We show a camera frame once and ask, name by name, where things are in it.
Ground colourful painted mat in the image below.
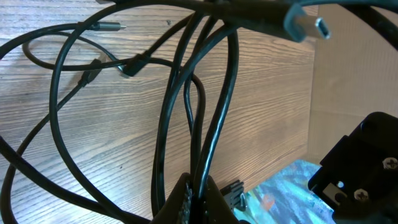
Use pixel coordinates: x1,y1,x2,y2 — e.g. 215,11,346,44
234,159,334,223

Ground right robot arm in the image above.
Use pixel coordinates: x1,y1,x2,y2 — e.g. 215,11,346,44
308,112,397,224

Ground black usb cable bundle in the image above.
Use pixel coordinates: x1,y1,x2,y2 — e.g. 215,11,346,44
0,0,398,224

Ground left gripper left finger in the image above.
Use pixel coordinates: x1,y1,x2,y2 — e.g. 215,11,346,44
150,173,192,224

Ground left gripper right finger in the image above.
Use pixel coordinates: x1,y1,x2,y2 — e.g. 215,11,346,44
201,176,239,224

